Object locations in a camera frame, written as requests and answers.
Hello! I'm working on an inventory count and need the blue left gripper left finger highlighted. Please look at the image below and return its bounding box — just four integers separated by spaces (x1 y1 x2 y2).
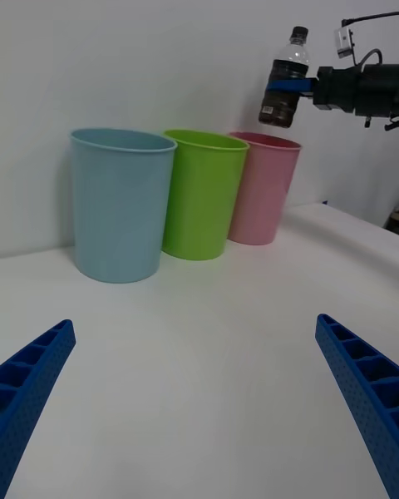
0 319 77 499

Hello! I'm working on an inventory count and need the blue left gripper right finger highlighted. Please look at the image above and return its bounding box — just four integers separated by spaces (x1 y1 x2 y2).
314 314 399 499

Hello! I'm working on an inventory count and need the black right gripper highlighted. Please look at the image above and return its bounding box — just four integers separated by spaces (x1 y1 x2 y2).
265 65 359 116

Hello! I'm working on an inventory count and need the dark drink plastic bottle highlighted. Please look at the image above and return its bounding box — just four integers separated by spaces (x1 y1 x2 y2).
258 26 313 129

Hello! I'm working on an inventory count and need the pink plastic bin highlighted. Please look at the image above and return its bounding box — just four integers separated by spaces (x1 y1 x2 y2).
226 131 303 246

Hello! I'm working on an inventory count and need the green plastic bin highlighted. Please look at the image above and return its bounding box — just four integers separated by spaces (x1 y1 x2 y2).
160 128 251 262

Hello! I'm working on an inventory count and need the pale blue plastic bin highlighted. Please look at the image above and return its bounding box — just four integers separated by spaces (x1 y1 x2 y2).
68 127 179 284

